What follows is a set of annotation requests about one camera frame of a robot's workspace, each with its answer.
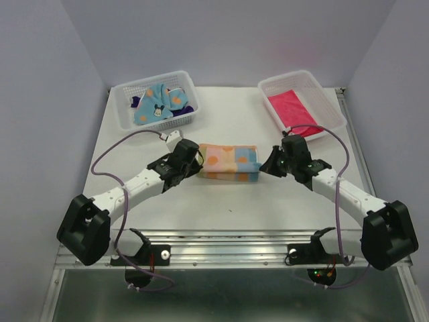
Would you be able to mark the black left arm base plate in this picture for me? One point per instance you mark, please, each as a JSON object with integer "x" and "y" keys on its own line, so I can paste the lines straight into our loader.
{"x": 157, "y": 254}

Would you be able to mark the orange dotted cartoon towel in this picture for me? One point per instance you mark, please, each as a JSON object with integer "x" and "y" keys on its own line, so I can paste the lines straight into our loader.
{"x": 231, "y": 163}

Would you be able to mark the pink microfiber towel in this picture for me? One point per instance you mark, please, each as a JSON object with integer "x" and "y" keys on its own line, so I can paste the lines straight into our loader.
{"x": 291, "y": 111}

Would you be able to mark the blue dotted cartoon towel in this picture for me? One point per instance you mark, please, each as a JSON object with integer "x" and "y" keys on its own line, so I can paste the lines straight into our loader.
{"x": 157, "y": 104}

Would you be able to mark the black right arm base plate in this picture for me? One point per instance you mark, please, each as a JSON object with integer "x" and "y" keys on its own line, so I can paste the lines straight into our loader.
{"x": 309, "y": 254}

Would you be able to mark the white empty plastic basket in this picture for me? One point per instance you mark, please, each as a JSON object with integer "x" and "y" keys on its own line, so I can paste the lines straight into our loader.
{"x": 324, "y": 109}

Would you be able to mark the purple towel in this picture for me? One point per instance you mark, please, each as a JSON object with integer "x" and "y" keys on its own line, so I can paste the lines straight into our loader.
{"x": 185, "y": 110}

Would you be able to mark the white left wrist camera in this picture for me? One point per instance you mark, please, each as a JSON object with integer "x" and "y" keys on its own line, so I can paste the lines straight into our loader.
{"x": 172, "y": 139}

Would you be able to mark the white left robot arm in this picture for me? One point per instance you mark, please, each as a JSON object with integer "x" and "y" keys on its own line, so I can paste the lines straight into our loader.
{"x": 86, "y": 227}

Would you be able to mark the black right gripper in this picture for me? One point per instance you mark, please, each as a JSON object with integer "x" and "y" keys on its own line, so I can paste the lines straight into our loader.
{"x": 269, "y": 166}

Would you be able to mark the aluminium rail frame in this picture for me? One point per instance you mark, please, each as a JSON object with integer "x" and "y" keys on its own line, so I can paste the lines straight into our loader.
{"x": 240, "y": 238}

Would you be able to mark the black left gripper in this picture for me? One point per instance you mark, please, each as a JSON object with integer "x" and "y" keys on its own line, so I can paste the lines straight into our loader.
{"x": 194, "y": 168}

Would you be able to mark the white basket with towels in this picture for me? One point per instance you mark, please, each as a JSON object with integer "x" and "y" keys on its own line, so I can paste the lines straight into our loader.
{"x": 122, "y": 94}

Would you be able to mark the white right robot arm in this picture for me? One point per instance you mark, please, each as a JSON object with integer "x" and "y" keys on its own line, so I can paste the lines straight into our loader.
{"x": 387, "y": 233}

